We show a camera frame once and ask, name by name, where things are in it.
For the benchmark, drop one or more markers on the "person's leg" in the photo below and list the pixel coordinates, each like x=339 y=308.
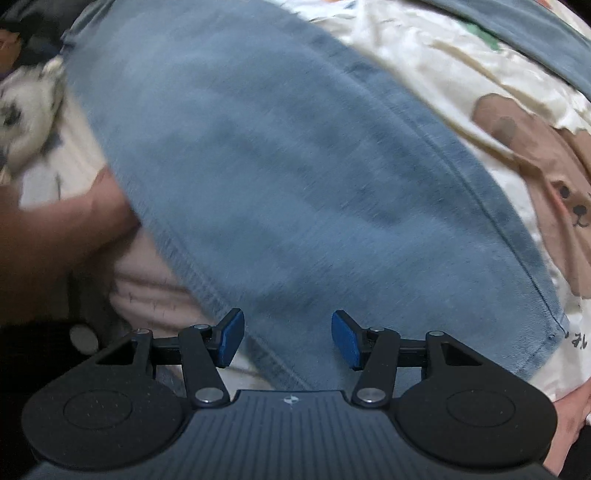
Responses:
x=572 y=434

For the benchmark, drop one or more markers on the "person's left forearm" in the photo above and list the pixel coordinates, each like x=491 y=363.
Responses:
x=55 y=240

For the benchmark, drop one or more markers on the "cream bear print bedsheet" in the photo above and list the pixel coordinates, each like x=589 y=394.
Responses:
x=461 y=60

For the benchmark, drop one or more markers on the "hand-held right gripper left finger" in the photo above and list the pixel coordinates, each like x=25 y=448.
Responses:
x=231 y=339

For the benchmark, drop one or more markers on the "white black spotted fluffy cloth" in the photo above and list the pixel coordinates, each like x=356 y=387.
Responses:
x=27 y=101

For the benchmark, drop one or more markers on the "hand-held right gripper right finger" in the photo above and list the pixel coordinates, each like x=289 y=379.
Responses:
x=344 y=339

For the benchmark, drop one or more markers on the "blue denim jeans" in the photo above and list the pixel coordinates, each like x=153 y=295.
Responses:
x=277 y=161

